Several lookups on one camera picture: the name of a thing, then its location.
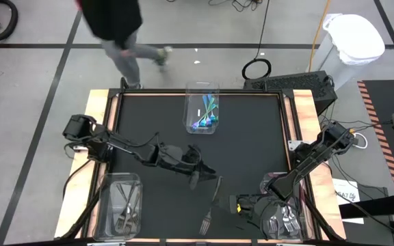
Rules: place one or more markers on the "black mat orange hazard stripes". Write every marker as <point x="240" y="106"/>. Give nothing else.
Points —
<point x="388" y="99"/>

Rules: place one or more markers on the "iridescent rainbow metal fork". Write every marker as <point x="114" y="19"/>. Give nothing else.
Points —
<point x="213" y="118"/>
<point x="204" y="123"/>
<point x="195" y="125"/>

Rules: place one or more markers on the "silver mounting plate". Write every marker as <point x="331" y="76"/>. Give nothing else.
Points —
<point x="292" y="144"/>

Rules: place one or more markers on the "light wooden table board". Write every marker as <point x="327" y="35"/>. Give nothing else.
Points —
<point x="96" y="102"/>
<point x="303" y="109"/>

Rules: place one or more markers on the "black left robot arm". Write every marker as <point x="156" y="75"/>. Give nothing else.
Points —
<point x="121" y="145"/>

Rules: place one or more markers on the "black support strut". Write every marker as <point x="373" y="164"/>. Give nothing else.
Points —
<point x="79" y="218"/>
<point x="321" y="218"/>
<point x="124" y="83"/>

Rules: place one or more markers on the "grey trash can white bag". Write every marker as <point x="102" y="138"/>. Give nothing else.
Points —
<point x="354" y="37"/>

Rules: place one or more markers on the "person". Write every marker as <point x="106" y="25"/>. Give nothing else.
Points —
<point x="115" y="20"/>

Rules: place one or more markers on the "yellow tape tag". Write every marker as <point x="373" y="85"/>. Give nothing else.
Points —
<point x="238" y="207"/>

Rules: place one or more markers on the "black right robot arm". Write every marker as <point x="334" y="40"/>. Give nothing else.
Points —
<point x="320" y="150"/>

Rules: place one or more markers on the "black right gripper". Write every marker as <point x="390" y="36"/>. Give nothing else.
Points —
<point x="243" y="203"/>

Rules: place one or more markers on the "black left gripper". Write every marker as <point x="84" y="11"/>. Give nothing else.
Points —
<point x="193" y="160"/>

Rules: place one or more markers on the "clear plastic bin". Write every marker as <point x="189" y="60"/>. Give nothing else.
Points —
<point x="190" y="102"/>
<point x="303" y="218"/>
<point x="108" y="191"/>

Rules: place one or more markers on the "white paper sheet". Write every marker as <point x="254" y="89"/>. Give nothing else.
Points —
<point x="345" y="189"/>

